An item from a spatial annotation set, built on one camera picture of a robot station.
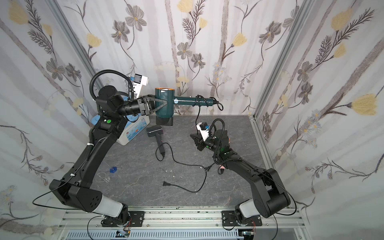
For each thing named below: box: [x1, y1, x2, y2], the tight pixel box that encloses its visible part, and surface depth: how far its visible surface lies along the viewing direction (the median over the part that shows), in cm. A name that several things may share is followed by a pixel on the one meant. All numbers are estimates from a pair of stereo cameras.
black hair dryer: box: [146, 125, 166, 157], surface depth 106 cm
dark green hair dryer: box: [155, 87, 224, 126], surface depth 58 cm
